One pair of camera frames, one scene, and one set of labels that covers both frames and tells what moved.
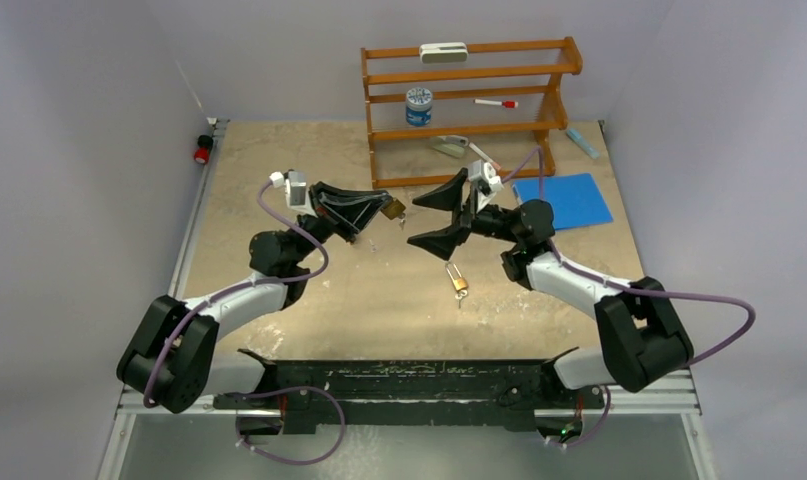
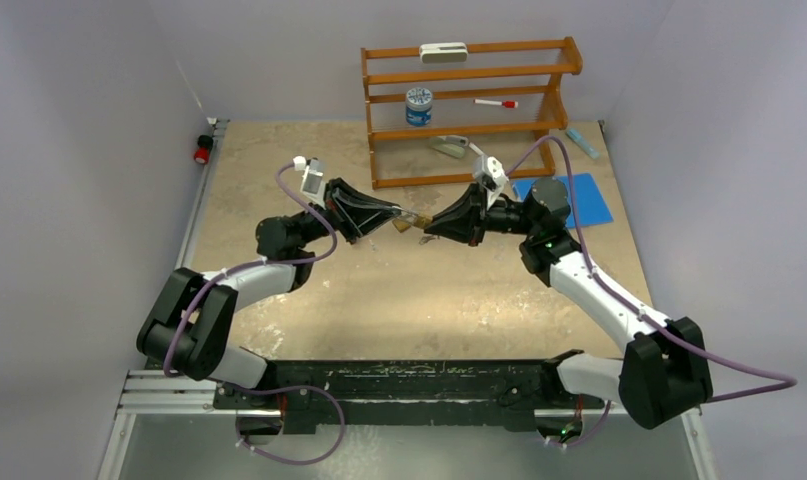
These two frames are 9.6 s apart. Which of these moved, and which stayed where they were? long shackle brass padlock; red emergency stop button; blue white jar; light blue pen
Moved: long shackle brass padlock
Stayed: red emergency stop button; light blue pen; blue white jar
